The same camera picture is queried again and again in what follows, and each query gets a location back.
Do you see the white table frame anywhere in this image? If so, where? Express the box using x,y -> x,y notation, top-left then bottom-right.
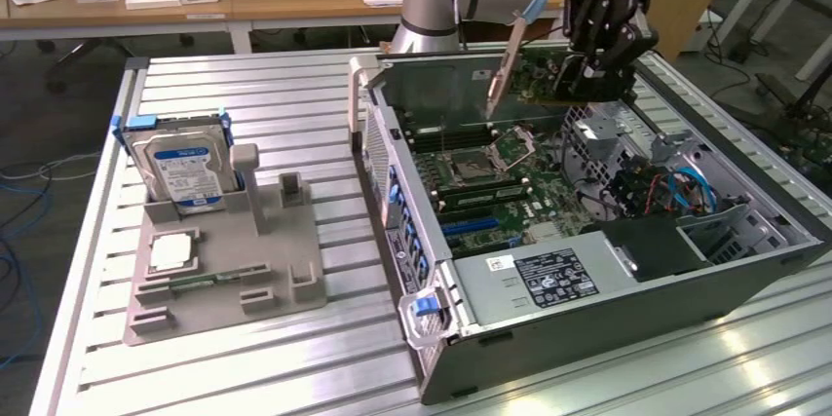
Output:
704,0 -> 832,82

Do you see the silver CPU chip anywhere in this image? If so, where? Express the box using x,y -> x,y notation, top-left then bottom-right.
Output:
147,235 -> 195,272

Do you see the CPU socket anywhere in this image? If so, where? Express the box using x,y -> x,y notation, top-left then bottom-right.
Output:
445,149 -> 496,184

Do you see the hard disk blue caddy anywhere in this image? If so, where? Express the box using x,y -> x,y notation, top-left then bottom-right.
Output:
111,111 -> 235,216

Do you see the green graphics card metal bracket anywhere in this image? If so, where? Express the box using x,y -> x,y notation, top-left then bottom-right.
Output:
485,16 -> 637,120

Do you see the grey printed parts rack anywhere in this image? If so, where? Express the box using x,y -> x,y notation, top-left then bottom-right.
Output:
123,142 -> 331,347

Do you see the black chair base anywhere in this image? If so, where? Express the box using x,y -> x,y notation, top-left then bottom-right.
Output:
37,38 -> 131,91

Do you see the installed RAM stick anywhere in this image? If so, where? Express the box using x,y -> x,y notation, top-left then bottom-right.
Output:
432,179 -> 525,201
437,188 -> 532,213

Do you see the metal socket cover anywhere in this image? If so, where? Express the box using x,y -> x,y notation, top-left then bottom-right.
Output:
491,125 -> 539,167

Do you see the blue case latch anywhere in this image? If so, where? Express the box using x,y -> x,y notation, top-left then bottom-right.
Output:
412,294 -> 439,320

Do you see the black plastic shroud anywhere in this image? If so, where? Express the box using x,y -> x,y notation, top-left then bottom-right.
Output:
596,215 -> 713,284

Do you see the silver chipset heatsink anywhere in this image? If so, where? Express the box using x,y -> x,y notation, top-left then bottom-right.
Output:
529,222 -> 568,243

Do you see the blue expansion slot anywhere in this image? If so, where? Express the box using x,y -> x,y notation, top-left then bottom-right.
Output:
441,217 -> 496,237

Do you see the beige case handle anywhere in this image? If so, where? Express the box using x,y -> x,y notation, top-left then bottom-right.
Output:
348,56 -> 383,137

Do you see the grey angled disk bay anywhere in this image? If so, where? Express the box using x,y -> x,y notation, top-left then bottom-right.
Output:
675,201 -> 792,266

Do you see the black RAM slot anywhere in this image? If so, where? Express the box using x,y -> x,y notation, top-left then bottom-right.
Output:
411,136 -> 495,153
405,124 -> 491,140

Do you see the grey power supply unit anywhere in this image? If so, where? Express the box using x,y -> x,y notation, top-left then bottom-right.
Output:
451,231 -> 645,329

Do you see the black grey PC case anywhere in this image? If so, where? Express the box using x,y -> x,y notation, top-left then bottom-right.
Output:
349,35 -> 832,406

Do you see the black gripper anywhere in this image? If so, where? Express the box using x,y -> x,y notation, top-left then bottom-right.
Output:
561,0 -> 681,67

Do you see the blue disk wire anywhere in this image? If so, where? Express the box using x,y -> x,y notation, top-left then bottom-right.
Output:
668,167 -> 720,215

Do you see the grey metal disk bay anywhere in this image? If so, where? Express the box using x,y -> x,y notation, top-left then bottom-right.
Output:
559,98 -> 643,193

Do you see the green motherboard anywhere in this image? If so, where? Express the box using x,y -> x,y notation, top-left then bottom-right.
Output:
395,113 -> 587,261

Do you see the loose green RAM stick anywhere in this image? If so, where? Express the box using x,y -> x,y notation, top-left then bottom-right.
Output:
167,272 -> 243,290

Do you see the red disk wire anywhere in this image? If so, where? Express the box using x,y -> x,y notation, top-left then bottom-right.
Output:
639,175 -> 659,215

